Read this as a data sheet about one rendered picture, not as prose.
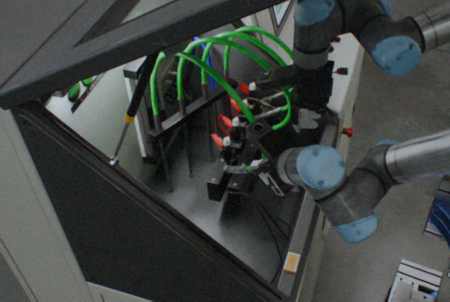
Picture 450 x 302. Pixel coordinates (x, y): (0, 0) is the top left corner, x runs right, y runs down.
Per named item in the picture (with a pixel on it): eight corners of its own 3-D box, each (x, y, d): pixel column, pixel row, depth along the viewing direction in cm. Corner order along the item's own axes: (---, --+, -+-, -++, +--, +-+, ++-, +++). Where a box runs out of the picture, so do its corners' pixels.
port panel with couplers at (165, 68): (171, 100, 166) (157, 13, 144) (161, 98, 167) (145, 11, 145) (186, 75, 174) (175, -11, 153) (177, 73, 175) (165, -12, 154)
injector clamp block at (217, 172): (241, 221, 158) (240, 189, 148) (209, 213, 161) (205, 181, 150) (272, 143, 181) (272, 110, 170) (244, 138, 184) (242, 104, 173)
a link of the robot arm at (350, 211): (398, 205, 98) (364, 159, 97) (367, 246, 92) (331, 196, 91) (368, 211, 105) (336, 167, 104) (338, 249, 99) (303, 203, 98)
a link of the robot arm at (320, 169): (326, 202, 90) (296, 163, 89) (301, 198, 101) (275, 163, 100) (359, 173, 92) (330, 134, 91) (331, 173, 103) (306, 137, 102)
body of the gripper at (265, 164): (274, 195, 117) (294, 198, 105) (252, 163, 116) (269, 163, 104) (301, 174, 119) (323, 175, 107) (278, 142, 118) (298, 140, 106)
